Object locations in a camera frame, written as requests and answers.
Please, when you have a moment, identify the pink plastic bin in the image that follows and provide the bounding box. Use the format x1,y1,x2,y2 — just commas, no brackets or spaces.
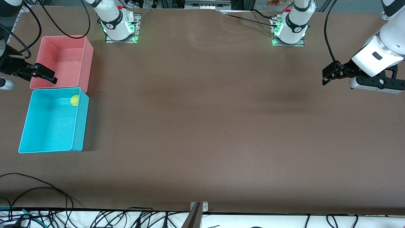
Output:
30,35,94,93

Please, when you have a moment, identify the blue plastic bin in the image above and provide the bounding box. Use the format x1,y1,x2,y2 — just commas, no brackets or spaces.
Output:
18,87,90,154

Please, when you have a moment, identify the grey metal bar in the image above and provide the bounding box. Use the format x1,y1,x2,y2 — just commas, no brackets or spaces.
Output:
181,203,203,228

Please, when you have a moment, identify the aluminium frame rail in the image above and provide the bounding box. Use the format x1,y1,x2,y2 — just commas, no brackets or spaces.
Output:
6,5,32,41

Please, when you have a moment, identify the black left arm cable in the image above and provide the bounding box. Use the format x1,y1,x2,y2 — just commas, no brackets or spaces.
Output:
324,0,341,64

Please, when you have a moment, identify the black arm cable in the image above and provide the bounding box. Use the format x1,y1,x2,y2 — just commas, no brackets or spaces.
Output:
0,5,42,60
324,0,341,64
40,0,91,39

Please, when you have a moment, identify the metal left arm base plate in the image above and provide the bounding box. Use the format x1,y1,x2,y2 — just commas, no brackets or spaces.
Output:
271,16,305,47

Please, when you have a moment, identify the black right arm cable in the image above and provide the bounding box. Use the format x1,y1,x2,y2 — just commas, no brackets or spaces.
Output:
40,0,91,39
0,5,42,60

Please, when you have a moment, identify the black base power cable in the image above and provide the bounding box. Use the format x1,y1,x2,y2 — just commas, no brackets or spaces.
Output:
226,14,279,28

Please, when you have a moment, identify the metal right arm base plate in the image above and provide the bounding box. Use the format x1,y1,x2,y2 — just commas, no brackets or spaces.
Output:
105,13,141,43

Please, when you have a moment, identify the long black cable loop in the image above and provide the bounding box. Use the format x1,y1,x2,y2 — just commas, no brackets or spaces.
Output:
0,173,83,222

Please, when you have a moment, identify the teal cable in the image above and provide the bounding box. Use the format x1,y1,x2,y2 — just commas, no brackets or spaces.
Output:
0,206,43,228

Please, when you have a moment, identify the aluminium frame beam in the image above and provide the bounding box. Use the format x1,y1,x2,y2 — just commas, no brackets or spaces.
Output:
184,0,232,10

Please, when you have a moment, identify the small metal table bracket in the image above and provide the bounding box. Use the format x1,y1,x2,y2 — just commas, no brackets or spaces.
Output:
190,202,209,212

